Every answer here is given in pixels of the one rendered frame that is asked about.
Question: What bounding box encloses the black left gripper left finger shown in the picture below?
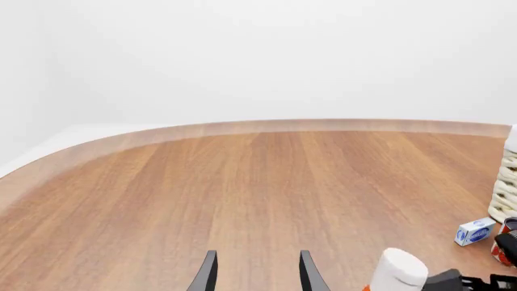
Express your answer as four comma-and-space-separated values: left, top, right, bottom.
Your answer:
187, 250, 219, 291

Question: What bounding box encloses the red and white tin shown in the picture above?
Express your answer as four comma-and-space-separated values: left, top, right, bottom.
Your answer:
490, 216, 517, 268

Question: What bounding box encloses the white woven basket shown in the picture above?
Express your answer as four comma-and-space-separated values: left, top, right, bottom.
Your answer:
487, 123, 517, 225

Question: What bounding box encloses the small blue and white box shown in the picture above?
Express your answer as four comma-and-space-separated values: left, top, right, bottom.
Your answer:
453, 216, 498, 247

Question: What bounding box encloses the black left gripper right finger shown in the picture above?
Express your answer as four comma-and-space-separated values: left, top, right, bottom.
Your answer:
299, 250, 333, 291

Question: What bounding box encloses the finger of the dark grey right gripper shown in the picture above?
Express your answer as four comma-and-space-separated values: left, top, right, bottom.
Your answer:
422, 268, 464, 291

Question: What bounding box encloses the ketchup bottle with white cap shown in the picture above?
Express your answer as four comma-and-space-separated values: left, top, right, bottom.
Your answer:
361, 247, 430, 291

